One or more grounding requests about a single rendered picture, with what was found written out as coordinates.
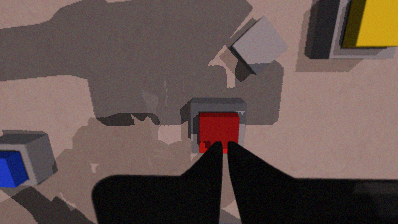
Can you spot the yellow button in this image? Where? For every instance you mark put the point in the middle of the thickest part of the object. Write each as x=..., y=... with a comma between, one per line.
x=355, y=29

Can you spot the red button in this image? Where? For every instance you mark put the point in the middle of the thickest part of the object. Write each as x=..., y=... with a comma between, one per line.
x=217, y=119

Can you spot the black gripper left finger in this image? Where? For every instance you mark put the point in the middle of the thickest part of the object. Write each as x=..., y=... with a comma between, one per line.
x=191, y=198

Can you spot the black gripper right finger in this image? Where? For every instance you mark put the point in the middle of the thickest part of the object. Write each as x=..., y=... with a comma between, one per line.
x=266, y=195

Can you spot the blue button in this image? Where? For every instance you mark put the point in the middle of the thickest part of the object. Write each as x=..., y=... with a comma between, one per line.
x=25, y=159

